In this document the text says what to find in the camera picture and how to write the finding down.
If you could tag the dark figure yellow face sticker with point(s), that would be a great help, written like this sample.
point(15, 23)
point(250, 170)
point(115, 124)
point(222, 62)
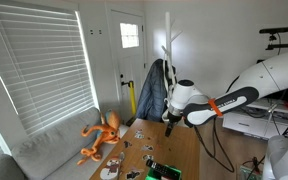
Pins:
point(127, 144)

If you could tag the white door with window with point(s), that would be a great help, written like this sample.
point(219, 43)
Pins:
point(130, 63)

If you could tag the green electronics board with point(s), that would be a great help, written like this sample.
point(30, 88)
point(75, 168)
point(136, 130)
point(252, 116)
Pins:
point(249, 173)

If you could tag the dark figure grey box sticker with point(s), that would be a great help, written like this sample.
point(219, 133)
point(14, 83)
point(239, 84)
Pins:
point(147, 147)

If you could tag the black stereo camera bar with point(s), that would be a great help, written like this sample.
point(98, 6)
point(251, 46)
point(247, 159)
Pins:
point(274, 30)

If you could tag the green haired character sticker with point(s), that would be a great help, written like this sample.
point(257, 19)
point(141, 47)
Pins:
point(147, 157)

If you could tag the blue grey puffer jacket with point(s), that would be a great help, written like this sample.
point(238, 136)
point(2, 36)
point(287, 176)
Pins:
point(152, 96)

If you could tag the grey fabric sofa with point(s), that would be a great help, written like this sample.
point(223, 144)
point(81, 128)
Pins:
point(47, 150)

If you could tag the orange octopus plush toy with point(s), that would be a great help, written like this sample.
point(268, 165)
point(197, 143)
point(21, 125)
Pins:
point(105, 131)

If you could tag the large white window blinds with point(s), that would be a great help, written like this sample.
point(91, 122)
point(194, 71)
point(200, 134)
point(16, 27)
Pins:
point(40, 70)

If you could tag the white low cabinet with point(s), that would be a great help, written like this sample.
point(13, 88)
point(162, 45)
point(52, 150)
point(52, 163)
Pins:
point(247, 125)

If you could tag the white teal figure sticker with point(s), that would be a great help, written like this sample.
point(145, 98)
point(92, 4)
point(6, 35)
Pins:
point(139, 136)

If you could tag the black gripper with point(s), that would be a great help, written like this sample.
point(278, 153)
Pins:
point(174, 118)

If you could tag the white coat rack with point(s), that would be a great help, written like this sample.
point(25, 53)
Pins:
point(168, 36)

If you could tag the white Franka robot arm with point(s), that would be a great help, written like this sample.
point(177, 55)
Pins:
point(277, 73)

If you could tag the yellow black stick tool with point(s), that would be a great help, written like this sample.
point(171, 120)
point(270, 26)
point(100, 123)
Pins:
point(132, 100)

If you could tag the small white green sticker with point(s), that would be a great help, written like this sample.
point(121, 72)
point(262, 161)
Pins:
point(139, 131)

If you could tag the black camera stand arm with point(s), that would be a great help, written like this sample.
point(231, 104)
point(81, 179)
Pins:
point(285, 45)

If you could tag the black white character sticker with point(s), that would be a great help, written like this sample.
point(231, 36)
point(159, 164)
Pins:
point(134, 174)

